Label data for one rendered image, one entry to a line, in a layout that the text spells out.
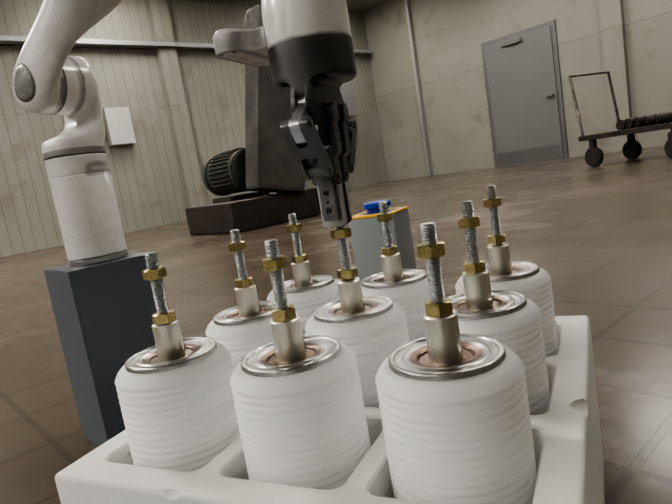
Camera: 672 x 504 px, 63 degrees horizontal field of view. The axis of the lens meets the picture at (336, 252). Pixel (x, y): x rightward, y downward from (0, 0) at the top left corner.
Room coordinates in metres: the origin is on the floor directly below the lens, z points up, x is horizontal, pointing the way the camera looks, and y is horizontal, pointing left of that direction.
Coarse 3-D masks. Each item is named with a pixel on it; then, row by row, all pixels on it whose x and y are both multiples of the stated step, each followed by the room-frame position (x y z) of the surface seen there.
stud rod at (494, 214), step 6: (486, 186) 0.55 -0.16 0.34; (492, 186) 0.55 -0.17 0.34; (486, 192) 0.55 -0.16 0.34; (492, 192) 0.55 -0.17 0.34; (492, 198) 0.55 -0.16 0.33; (492, 210) 0.55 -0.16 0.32; (492, 216) 0.55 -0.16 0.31; (498, 216) 0.55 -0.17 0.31; (492, 222) 0.55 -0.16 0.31; (498, 222) 0.55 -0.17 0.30; (492, 228) 0.55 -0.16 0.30; (498, 228) 0.55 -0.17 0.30; (492, 234) 0.55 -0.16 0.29; (498, 234) 0.55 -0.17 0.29
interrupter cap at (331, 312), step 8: (368, 296) 0.53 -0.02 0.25; (376, 296) 0.52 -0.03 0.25; (328, 304) 0.52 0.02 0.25; (336, 304) 0.52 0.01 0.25; (368, 304) 0.51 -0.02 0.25; (376, 304) 0.50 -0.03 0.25; (384, 304) 0.49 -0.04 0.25; (392, 304) 0.49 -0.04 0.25; (320, 312) 0.50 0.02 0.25; (328, 312) 0.50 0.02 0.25; (336, 312) 0.50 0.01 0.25; (360, 312) 0.49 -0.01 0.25; (368, 312) 0.47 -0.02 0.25; (376, 312) 0.47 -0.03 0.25; (384, 312) 0.47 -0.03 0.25; (320, 320) 0.48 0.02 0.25; (328, 320) 0.47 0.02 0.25; (336, 320) 0.47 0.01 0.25; (344, 320) 0.46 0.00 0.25; (352, 320) 0.46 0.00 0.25
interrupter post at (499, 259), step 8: (488, 248) 0.55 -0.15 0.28; (496, 248) 0.54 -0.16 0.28; (504, 248) 0.54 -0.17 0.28; (488, 256) 0.55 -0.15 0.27; (496, 256) 0.54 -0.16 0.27; (504, 256) 0.54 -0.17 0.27; (496, 264) 0.54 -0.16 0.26; (504, 264) 0.54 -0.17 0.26; (496, 272) 0.54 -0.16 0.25; (504, 272) 0.54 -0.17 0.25
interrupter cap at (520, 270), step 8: (488, 264) 0.59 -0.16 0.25; (512, 264) 0.57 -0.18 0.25; (520, 264) 0.56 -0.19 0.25; (528, 264) 0.56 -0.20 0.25; (536, 264) 0.55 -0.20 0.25; (512, 272) 0.55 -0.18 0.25; (520, 272) 0.53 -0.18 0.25; (528, 272) 0.52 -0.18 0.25; (536, 272) 0.53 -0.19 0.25; (496, 280) 0.52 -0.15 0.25; (504, 280) 0.52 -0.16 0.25; (512, 280) 0.51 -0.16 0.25
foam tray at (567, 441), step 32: (576, 320) 0.57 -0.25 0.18; (576, 352) 0.49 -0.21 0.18; (576, 384) 0.42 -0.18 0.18; (544, 416) 0.38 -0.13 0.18; (576, 416) 0.37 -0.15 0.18; (96, 448) 0.45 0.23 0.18; (128, 448) 0.45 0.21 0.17; (384, 448) 0.37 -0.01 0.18; (544, 448) 0.33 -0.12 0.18; (576, 448) 0.33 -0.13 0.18; (64, 480) 0.41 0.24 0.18; (96, 480) 0.39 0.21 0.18; (128, 480) 0.38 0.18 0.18; (160, 480) 0.38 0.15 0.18; (192, 480) 0.37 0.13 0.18; (224, 480) 0.36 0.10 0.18; (352, 480) 0.33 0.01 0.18; (384, 480) 0.35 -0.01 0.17; (544, 480) 0.30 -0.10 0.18; (576, 480) 0.30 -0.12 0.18
